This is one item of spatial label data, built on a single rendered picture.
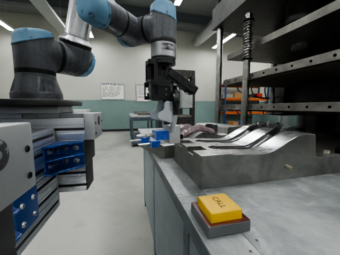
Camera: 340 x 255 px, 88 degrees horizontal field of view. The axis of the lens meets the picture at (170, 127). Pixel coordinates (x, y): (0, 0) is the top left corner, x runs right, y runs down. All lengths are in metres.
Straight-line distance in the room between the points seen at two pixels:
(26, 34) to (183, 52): 7.88
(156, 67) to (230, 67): 8.83
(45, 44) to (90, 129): 0.31
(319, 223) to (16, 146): 0.50
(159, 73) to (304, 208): 0.47
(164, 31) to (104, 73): 7.35
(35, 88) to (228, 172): 0.64
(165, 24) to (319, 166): 0.63
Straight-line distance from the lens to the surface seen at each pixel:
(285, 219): 0.44
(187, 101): 4.95
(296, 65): 1.35
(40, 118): 0.71
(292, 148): 0.63
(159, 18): 0.56
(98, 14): 0.50
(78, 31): 0.82
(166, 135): 0.53
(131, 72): 7.83
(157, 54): 0.53
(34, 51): 0.74
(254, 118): 1.54
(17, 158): 0.28
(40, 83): 0.72
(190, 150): 0.57
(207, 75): 8.66
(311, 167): 0.71
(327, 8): 1.37
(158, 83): 0.50
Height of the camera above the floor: 1.01
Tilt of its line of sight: 7 degrees down
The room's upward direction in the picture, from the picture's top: straight up
